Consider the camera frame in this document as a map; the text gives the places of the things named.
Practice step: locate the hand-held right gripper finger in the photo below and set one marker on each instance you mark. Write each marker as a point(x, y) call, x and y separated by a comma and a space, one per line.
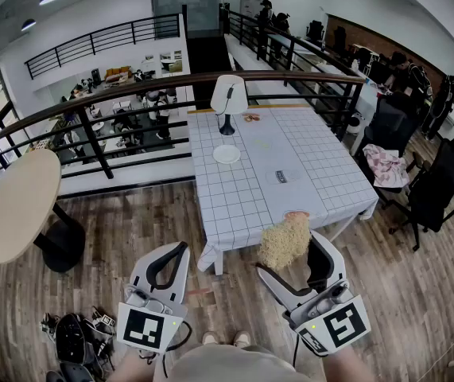
point(334, 261)
point(282, 293)

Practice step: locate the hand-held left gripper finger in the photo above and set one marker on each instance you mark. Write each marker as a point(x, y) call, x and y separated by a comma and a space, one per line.
point(182, 277)
point(143, 267)

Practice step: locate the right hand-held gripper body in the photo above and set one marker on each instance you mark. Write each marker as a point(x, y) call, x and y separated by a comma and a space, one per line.
point(342, 324)

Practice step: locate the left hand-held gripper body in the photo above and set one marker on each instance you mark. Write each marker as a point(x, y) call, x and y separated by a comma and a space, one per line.
point(141, 326)

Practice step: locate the yellow-brown sponge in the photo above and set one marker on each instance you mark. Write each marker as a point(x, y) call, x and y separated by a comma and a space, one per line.
point(284, 243)

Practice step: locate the white round plate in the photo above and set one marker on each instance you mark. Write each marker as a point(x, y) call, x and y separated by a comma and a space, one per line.
point(226, 154)

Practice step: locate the person's left forearm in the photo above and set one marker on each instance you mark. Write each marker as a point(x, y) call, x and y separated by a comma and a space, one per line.
point(131, 368)

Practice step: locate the person's right forearm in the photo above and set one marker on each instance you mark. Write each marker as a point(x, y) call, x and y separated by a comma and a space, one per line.
point(348, 366)

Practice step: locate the white table with yellow edge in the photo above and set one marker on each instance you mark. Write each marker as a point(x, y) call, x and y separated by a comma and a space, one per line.
point(219, 263)

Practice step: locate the person's right shoe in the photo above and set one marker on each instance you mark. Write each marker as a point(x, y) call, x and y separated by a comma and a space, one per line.
point(242, 338)

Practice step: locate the person's shoe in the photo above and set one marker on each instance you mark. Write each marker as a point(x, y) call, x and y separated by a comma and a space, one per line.
point(210, 337)
point(242, 338)

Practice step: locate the person's left shoe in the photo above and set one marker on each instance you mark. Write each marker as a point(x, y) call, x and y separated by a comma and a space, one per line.
point(210, 337)

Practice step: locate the white checkered tablecloth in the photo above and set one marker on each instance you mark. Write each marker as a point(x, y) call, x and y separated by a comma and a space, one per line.
point(282, 189)

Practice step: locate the person's beige shirt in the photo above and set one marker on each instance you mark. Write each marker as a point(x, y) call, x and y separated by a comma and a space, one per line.
point(230, 366)

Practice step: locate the pink patterned cloth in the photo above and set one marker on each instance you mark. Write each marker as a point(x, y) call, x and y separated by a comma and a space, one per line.
point(385, 167)

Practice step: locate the round beige table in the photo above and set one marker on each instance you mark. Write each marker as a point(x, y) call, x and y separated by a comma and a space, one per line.
point(18, 205)

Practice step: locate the black railing with brown handrail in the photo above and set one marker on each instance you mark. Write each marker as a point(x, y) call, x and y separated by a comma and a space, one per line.
point(91, 133)

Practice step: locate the white shade table lamp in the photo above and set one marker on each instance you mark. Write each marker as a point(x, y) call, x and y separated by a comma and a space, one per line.
point(228, 94)

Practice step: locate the orange sofa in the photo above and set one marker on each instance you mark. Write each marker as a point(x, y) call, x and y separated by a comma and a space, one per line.
point(117, 73)

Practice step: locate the black balcony railing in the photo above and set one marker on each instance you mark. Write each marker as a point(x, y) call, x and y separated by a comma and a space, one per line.
point(91, 42)

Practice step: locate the black stair railing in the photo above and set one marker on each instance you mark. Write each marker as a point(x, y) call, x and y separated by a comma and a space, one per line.
point(258, 34)

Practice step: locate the glass partition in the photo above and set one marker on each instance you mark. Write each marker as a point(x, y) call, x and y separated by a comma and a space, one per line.
point(187, 4)

